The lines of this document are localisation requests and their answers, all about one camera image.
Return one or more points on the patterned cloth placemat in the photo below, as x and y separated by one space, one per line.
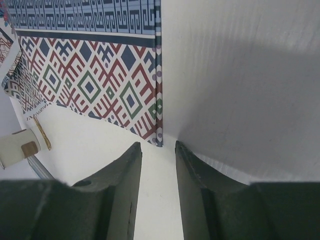
100 58

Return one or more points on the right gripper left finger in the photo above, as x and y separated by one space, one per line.
102 206

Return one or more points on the metal cup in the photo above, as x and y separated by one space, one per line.
17 147

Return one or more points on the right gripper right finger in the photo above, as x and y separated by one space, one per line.
216 207

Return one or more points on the gold fork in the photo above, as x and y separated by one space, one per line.
45 137

